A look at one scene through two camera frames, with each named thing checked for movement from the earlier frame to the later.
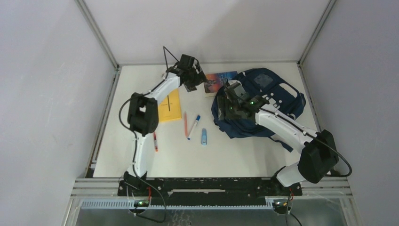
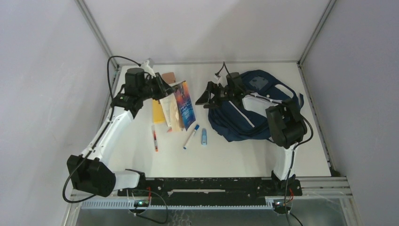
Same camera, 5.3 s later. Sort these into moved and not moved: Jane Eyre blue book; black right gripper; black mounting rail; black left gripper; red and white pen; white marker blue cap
Moved: black left gripper; white marker blue cap; black right gripper; Jane Eyre blue book
Not moved: red and white pen; black mounting rail
